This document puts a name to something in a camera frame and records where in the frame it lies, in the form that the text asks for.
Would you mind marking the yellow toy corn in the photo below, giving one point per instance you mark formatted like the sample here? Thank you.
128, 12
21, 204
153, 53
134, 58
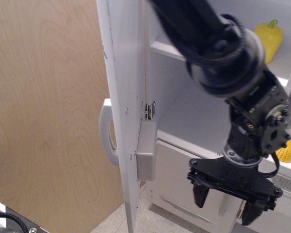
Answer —
284, 154

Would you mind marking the light plywood board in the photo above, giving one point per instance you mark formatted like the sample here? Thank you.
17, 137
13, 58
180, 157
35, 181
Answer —
53, 169

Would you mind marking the silver fridge door handle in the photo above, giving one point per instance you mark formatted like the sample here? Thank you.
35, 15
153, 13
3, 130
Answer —
105, 118

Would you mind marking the white toy fridge cabinet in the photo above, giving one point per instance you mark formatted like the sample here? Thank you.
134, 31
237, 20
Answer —
195, 121

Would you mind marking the yellow toy bell pepper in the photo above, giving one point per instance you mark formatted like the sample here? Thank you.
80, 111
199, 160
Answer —
271, 36

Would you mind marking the metal door hinge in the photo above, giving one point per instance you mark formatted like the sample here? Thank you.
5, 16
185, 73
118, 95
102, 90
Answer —
150, 112

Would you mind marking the silver freezer door handle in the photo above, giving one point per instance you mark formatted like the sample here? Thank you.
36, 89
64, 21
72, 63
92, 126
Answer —
223, 205

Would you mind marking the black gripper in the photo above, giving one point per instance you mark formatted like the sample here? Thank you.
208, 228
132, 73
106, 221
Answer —
259, 193

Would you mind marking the grey ice dispenser box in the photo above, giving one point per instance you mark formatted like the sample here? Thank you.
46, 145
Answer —
146, 150

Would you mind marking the black metal base plate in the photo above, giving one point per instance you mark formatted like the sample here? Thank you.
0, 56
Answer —
13, 222

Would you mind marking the white fridge door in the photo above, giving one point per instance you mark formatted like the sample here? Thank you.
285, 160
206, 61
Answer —
122, 33

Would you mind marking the white toy oven unit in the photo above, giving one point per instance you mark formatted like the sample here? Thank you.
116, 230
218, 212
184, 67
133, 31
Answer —
278, 220

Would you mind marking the white lower freezer door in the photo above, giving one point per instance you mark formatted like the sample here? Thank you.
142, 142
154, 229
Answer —
172, 191

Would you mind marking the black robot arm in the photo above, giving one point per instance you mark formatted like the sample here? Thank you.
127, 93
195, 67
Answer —
227, 61

